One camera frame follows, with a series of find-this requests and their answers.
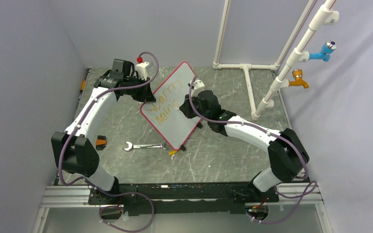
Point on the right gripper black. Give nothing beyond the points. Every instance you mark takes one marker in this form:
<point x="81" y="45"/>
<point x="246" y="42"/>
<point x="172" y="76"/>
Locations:
<point x="186" y="108"/>

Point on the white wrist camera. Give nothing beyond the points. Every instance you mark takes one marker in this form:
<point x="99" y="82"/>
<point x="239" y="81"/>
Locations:
<point x="196" y="87"/>
<point x="143" y="68"/>

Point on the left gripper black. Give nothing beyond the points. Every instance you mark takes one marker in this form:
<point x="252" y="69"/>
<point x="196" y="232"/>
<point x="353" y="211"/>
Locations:
<point x="146" y="95"/>

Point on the white pvc pipe frame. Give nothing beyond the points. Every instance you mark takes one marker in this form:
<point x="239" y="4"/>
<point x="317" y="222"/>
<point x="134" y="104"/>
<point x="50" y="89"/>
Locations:
<point x="325" y="15"/>

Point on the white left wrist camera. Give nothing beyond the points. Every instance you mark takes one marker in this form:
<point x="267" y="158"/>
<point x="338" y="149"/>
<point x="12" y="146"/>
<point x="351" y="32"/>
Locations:
<point x="143" y="68"/>

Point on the blue tap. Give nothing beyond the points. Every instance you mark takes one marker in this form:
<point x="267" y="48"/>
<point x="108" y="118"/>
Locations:
<point x="327" y="49"/>

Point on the silver combination wrench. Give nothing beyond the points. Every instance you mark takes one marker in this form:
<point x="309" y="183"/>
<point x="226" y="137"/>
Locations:
<point x="130" y="146"/>

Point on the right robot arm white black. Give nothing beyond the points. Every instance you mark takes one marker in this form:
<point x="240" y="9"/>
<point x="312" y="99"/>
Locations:
<point x="285" y="151"/>

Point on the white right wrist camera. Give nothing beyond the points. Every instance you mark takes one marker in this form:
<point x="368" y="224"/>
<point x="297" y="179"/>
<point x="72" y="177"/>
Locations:
<point x="196" y="87"/>

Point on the orange tap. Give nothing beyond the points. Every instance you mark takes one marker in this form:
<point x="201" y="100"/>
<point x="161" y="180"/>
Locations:
<point x="298" y="79"/>

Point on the whiteboard with red rim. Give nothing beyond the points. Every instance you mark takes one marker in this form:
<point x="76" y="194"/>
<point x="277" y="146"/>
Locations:
<point x="164" y="114"/>

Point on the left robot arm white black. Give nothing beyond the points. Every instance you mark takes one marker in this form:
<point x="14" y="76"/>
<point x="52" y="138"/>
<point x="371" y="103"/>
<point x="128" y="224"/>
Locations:
<point x="74" y="148"/>

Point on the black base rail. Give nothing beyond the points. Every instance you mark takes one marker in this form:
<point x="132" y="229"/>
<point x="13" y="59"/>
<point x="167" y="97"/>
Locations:
<point x="174" y="198"/>

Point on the black orange eraser block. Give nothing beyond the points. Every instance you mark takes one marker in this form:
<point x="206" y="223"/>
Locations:
<point x="101" y="142"/>

